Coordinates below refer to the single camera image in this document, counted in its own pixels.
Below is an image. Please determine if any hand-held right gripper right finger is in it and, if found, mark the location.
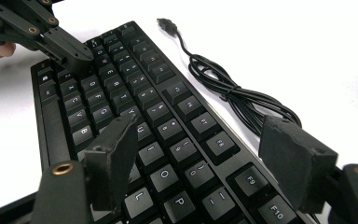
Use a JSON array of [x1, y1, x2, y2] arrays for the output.
[[258, 115, 339, 214]]

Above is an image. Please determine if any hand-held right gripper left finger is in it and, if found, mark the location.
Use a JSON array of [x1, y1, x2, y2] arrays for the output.
[[83, 113, 139, 216]]

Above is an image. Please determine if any black computer keyboard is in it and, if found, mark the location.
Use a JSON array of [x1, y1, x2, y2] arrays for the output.
[[30, 20, 318, 224]]

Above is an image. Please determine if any black keyboard cable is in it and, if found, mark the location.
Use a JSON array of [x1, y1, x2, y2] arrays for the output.
[[156, 18, 303, 138]]

